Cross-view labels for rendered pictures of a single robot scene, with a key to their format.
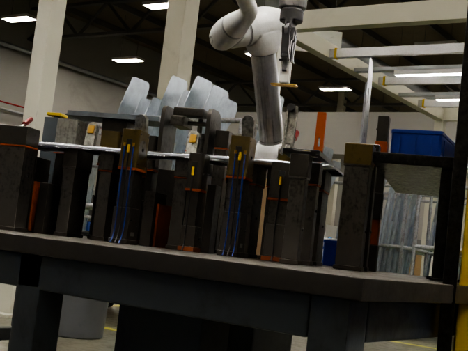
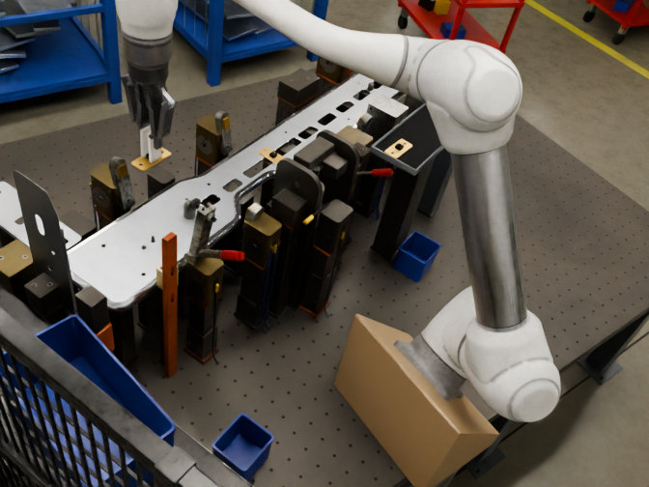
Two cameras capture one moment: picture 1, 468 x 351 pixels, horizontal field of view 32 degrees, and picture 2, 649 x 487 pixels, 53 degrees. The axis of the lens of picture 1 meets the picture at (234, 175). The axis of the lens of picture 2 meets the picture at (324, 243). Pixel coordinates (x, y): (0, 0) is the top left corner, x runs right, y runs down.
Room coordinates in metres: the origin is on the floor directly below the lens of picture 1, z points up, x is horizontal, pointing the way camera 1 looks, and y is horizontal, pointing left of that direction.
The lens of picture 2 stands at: (3.14, -1.09, 2.16)
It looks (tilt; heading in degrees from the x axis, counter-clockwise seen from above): 45 degrees down; 100
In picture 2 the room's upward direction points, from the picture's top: 13 degrees clockwise
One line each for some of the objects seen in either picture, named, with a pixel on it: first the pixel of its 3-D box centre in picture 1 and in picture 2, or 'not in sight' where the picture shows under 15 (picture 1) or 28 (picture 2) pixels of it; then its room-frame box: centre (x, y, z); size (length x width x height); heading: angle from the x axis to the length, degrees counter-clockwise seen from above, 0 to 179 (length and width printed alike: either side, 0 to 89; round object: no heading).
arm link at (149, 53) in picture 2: (292, 2); (147, 42); (2.56, -0.12, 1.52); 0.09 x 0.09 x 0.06
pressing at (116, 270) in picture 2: (131, 152); (275, 154); (2.68, 0.34, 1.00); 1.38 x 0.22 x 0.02; 74
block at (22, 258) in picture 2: (354, 207); (26, 309); (2.35, -0.35, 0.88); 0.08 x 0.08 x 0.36; 74
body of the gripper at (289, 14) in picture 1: (290, 24); (148, 77); (2.56, -0.12, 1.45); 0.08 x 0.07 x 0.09; 164
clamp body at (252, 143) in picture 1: (236, 197); (110, 222); (2.36, -0.01, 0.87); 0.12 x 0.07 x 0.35; 164
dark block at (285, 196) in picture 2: (218, 191); (280, 258); (2.83, 0.05, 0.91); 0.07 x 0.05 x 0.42; 164
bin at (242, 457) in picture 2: (339, 254); (241, 450); (2.93, -0.40, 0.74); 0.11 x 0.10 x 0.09; 74
